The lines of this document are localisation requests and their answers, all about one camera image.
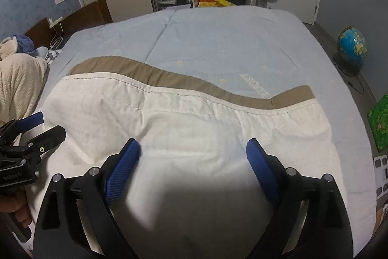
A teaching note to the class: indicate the white bathroom scale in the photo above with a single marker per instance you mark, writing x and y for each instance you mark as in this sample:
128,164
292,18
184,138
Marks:
382,180

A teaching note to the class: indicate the white puffer jacket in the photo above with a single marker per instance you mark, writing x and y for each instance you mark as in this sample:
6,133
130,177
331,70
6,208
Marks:
197,125

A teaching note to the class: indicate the green patterned tote bag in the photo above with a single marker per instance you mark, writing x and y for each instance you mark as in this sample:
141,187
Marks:
380,122

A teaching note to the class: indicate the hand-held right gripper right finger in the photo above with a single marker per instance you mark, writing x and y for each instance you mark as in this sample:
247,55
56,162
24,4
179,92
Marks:
260,168

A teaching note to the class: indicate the person's left hand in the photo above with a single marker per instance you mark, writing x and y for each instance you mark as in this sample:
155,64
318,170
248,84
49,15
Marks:
15,207

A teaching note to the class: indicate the blue globe on black stand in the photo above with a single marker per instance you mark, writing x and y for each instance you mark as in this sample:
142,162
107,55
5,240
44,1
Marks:
351,45

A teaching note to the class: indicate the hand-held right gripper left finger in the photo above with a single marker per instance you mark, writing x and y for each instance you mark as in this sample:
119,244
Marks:
124,168

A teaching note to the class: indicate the cream fleece blanket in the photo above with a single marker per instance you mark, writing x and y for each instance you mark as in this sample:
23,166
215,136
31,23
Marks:
21,80

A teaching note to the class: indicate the orange and yellow toys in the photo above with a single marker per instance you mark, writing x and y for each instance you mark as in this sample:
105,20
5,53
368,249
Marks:
212,1

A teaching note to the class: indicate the blue fleece cloth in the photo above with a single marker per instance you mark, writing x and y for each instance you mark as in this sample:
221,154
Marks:
25,42

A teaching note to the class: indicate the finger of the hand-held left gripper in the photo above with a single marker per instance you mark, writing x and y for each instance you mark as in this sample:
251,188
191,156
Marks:
31,121
48,137

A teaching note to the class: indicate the brown wooden headboard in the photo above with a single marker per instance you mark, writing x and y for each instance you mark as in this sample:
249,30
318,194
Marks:
88,16

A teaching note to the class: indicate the bed with light blue sheet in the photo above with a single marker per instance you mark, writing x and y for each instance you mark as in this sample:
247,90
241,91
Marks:
227,40

